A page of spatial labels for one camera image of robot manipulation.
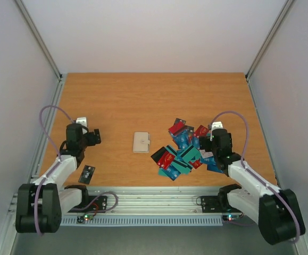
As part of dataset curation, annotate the blue card centre top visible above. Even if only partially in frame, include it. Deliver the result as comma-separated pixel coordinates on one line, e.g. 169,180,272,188
173,133,189,150

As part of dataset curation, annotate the white red card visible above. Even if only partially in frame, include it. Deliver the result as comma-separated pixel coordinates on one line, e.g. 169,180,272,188
200,150,213,158

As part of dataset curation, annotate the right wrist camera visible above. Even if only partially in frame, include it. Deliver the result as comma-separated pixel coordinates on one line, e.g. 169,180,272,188
209,122,223,131

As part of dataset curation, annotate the red card top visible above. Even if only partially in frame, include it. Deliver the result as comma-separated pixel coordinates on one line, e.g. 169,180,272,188
168,122,186,136

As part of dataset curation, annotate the red VIP card left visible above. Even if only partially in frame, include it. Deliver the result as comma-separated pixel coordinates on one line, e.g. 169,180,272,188
157,151,175,170

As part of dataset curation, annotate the blue card right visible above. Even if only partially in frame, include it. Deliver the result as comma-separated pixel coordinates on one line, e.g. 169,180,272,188
207,164,223,174

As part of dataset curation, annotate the purple cable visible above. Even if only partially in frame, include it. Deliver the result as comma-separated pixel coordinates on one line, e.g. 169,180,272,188
209,110,301,243
34,105,119,236

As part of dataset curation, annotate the aluminium frame post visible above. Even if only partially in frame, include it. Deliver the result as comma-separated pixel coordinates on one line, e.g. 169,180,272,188
245,0,296,82
13,0,63,81

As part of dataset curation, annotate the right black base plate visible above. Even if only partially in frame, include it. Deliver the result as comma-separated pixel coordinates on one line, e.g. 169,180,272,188
200,195,230,213

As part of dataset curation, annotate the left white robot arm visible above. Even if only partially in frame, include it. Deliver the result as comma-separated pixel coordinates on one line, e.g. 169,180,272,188
15,123,101,234

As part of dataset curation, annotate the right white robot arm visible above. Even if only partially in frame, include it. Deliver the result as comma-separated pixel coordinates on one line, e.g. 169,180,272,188
199,129,306,245

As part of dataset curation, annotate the left small circuit board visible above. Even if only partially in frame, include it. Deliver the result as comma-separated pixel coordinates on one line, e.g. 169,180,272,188
76,214,94,224

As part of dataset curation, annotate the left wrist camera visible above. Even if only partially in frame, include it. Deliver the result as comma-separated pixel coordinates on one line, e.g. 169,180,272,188
76,117,88,127

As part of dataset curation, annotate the red VIP card upper right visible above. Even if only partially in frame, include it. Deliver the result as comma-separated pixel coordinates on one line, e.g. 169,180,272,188
193,125,209,138

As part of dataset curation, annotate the right aluminium frame post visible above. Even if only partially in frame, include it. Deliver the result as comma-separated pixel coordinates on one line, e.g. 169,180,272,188
245,0,296,82

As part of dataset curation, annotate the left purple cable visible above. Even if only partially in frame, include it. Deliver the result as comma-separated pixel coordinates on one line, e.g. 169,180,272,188
34,105,119,236

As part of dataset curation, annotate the beige card holder wallet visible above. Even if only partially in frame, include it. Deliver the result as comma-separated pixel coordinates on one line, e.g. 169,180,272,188
132,132,151,153

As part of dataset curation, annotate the lone black VIP card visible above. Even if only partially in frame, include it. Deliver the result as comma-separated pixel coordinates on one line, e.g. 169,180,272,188
78,165,95,185

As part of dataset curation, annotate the blue card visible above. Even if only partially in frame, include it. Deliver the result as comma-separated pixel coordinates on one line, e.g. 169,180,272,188
207,164,223,174
173,133,189,150

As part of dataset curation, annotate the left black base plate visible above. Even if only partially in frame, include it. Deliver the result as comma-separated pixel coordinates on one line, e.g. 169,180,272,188
69,195,107,213

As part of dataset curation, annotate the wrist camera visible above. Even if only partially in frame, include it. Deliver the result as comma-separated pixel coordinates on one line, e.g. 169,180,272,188
76,117,88,127
209,122,223,131

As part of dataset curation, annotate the small circuit board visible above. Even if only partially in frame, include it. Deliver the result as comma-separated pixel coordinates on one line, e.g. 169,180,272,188
222,214,241,222
76,214,94,224

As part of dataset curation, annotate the left aluminium frame post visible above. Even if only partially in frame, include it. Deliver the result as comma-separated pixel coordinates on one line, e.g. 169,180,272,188
13,0,63,81

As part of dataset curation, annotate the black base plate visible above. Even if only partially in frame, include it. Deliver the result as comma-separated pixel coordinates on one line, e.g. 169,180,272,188
69,195,107,213
200,195,230,213

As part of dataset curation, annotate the right small circuit board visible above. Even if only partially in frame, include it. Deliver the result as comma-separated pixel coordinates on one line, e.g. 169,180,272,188
222,214,241,222

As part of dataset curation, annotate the black card under red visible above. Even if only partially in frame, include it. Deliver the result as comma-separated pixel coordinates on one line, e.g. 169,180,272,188
151,147,167,163

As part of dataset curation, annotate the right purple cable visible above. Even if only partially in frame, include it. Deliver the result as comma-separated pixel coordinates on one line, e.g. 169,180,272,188
209,110,301,243

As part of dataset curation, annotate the grey slotted cable duct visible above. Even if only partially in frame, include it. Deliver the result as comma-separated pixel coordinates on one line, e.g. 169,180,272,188
61,215,222,227

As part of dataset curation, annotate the red vip card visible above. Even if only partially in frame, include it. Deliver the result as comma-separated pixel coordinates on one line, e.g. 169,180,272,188
157,151,175,170
193,125,209,138

